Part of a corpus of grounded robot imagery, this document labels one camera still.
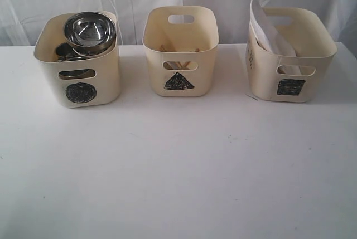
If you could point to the white square plate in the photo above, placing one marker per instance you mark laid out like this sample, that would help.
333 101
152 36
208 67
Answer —
266 34

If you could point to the stainless steel bowl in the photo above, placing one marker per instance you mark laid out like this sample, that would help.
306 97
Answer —
89 31

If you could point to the steel table knife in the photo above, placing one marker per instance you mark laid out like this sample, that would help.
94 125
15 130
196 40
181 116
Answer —
173 65

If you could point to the white ceramic bowl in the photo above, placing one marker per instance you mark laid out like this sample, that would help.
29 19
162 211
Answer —
94 54

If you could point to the cream bin with triangle mark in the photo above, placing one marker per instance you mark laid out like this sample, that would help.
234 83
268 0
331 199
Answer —
181 29

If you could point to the cream bin with circle mark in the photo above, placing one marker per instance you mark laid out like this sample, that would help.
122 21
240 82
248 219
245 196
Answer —
101 88

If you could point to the cream bin with square mark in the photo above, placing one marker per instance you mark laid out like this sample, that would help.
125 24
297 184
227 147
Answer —
296 78

